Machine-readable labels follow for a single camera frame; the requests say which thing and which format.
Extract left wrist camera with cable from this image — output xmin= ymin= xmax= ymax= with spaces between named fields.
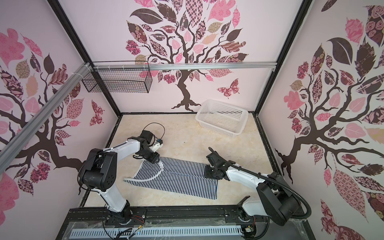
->
xmin=143 ymin=122 xmax=166 ymax=152

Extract white plastic laundry basket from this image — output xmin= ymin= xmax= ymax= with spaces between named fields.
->
xmin=196 ymin=100 xmax=249 ymax=138

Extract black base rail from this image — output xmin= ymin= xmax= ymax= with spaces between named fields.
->
xmin=65 ymin=205 xmax=267 ymax=226

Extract silver aluminium back rail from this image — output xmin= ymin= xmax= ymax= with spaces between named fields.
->
xmin=93 ymin=62 xmax=277 ymax=71

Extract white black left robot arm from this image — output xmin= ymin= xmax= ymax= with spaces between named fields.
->
xmin=78 ymin=130 xmax=163 ymax=225

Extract white slotted cable duct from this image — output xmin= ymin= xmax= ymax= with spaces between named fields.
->
xmin=68 ymin=226 xmax=243 ymax=240

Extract silver aluminium left rail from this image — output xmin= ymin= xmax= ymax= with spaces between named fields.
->
xmin=1 ymin=63 xmax=92 ymax=173

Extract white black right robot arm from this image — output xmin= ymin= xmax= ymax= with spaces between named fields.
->
xmin=204 ymin=147 xmax=301 ymax=226

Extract black metal frame post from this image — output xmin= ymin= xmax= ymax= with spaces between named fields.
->
xmin=47 ymin=0 xmax=123 ymax=118

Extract blue white striped tank top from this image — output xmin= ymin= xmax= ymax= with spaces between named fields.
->
xmin=124 ymin=157 xmax=218 ymax=200

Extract black wire mesh basket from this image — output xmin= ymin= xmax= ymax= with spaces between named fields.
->
xmin=82 ymin=60 xmax=153 ymax=94

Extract silver aluminium rail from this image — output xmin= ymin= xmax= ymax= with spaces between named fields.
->
xmin=93 ymin=62 xmax=277 ymax=71
xmin=1 ymin=63 xmax=92 ymax=173

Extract black right frame post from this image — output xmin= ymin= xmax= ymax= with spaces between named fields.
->
xmin=254 ymin=0 xmax=313 ymax=116

